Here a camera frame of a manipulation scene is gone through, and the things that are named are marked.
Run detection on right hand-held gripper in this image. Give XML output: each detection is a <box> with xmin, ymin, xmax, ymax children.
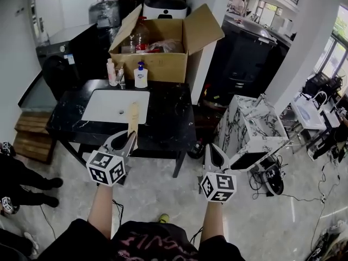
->
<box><xmin>200</xmin><ymin>142</ymin><xmax>238</xmax><ymax>203</ymax></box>

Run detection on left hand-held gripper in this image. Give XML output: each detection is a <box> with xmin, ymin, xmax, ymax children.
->
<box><xmin>86</xmin><ymin>130</ymin><xmax>138</xmax><ymax>187</ymax></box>

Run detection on beige toiletry item tube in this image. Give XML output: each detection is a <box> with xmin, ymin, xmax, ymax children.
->
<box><xmin>127</xmin><ymin>101</ymin><xmax>141</xmax><ymax>150</ymax></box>

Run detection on person's right forearm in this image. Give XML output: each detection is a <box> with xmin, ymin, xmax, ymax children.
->
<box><xmin>200</xmin><ymin>199</ymin><xmax>226</xmax><ymax>243</ymax></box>

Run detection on person's left forearm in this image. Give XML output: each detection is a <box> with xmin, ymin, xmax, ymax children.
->
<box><xmin>87</xmin><ymin>183</ymin><xmax>114</xmax><ymax>240</ymax></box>

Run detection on white sink basin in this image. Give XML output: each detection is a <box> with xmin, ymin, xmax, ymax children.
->
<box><xmin>81</xmin><ymin>89</ymin><xmax>151</xmax><ymax>125</ymax></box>

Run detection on white marble sink cabinet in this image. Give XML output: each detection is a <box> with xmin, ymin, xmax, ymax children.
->
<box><xmin>214</xmin><ymin>94</ymin><xmax>290</xmax><ymax>173</ymax></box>

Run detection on black marble sink counter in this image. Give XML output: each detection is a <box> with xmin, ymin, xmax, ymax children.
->
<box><xmin>45</xmin><ymin>78</ymin><xmax>197</xmax><ymax>152</ymax></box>

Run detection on black round floor device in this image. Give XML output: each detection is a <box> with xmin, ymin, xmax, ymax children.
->
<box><xmin>264</xmin><ymin>164</ymin><xmax>285</xmax><ymax>197</ymax></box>

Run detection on chrome faucet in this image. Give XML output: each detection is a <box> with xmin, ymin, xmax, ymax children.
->
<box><xmin>115</xmin><ymin>66</ymin><xmax>127</xmax><ymax>86</ymax></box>

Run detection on white pump soap bottle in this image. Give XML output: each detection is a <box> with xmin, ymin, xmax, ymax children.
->
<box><xmin>133</xmin><ymin>61</ymin><xmax>149</xmax><ymax>89</ymax></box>

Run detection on pink slim bottle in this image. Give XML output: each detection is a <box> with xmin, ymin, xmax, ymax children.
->
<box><xmin>106</xmin><ymin>58</ymin><xmax>119</xmax><ymax>87</ymax></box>

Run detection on wooden steps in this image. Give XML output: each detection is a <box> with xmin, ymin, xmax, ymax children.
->
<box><xmin>12</xmin><ymin>110</ymin><xmax>57</xmax><ymax>165</ymax></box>

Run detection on open cardboard box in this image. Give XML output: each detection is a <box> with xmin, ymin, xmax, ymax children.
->
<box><xmin>108</xmin><ymin>3</ymin><xmax>226</xmax><ymax>84</ymax></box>

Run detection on black chair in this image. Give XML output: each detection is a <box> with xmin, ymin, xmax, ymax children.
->
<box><xmin>42</xmin><ymin>55</ymin><xmax>80</xmax><ymax>101</ymax></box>

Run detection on white table with faucet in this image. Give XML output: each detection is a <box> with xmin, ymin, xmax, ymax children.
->
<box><xmin>289</xmin><ymin>90</ymin><xmax>328</xmax><ymax>132</ymax></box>

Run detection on black tall cabinet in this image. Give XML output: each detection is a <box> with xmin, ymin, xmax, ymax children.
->
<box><xmin>205</xmin><ymin>14</ymin><xmax>278</xmax><ymax>101</ymax></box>

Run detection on red packet in box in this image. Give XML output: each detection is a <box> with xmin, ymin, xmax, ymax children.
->
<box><xmin>135</xmin><ymin>39</ymin><xmax>185</xmax><ymax>54</ymax></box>

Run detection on person's black printed shirt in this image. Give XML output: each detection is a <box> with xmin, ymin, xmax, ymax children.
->
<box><xmin>37</xmin><ymin>218</ymin><xmax>246</xmax><ymax>261</ymax></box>

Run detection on clear plastic jug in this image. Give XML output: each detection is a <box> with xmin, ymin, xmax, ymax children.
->
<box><xmin>121</xmin><ymin>16</ymin><xmax>151</xmax><ymax>54</ymax></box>

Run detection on black washing machine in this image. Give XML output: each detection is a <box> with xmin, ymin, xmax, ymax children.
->
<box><xmin>35</xmin><ymin>23</ymin><xmax>99</xmax><ymax>78</ymax></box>

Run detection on plastic-wrapped black appliance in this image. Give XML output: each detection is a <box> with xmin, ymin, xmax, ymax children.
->
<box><xmin>88</xmin><ymin>0</ymin><xmax>126</xmax><ymax>29</ymax></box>

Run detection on white round appliance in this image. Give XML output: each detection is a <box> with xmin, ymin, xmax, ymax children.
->
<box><xmin>142</xmin><ymin>0</ymin><xmax>191</xmax><ymax>20</ymax></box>

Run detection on black floor cable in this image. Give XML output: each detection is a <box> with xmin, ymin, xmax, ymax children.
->
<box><xmin>250</xmin><ymin>156</ymin><xmax>342</xmax><ymax>252</ymax></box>

